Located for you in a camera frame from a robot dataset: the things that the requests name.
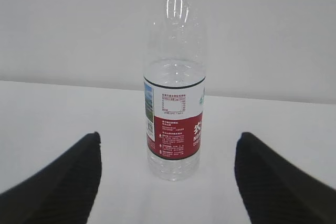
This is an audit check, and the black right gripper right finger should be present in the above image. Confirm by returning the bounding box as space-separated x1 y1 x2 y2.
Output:
234 132 335 223

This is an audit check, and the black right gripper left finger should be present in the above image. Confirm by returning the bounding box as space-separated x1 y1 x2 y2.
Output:
1 132 102 223

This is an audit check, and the clear Nongfu Spring water bottle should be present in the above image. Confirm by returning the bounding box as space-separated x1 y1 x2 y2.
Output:
143 0 206 181

